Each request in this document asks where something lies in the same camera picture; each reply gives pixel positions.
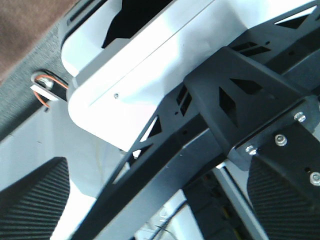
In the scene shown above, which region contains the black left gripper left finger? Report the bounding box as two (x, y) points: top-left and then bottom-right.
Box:
(0, 157), (69, 240)

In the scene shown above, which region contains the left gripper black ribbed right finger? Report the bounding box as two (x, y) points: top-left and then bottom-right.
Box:
(247, 160), (320, 240)

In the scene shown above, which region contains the brown towel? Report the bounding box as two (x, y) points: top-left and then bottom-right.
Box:
(0, 0), (78, 83)

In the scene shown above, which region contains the white robot torso shell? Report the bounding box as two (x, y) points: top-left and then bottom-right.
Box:
(61, 0), (315, 151)

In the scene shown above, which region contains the black metal frame bracket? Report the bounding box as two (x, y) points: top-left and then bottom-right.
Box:
(72, 0), (320, 240)

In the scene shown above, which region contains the orange cable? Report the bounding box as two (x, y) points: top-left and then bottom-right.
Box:
(34, 73), (69, 109)

